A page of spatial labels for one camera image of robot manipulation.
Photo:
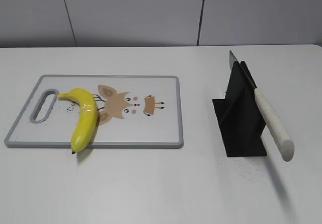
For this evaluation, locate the black knife stand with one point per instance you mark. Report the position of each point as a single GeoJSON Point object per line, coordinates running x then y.
{"type": "Point", "coordinates": [240, 121]}

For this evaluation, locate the yellow plastic banana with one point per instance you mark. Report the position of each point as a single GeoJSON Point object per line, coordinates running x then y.
{"type": "Point", "coordinates": [88, 117]}

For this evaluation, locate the white handled kitchen knife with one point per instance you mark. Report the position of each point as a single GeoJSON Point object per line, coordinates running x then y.
{"type": "Point", "coordinates": [279, 133]}

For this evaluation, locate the grey rimmed white cutting board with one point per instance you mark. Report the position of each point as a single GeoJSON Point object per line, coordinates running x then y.
{"type": "Point", "coordinates": [138, 112]}

